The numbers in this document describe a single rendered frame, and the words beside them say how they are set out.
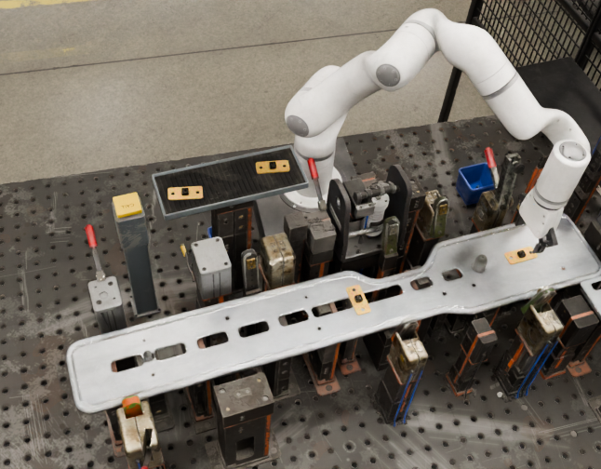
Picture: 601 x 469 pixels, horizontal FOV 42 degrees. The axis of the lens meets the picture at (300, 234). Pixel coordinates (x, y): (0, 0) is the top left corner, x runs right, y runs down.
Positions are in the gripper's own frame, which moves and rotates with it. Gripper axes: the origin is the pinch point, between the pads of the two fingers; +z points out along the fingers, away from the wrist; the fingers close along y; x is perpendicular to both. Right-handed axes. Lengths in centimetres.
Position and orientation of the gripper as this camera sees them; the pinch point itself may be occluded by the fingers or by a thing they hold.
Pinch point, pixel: (529, 235)
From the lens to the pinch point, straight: 207.4
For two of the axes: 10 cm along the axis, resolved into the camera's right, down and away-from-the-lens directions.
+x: 9.4, -2.3, 2.5
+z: -0.7, 6.0, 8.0
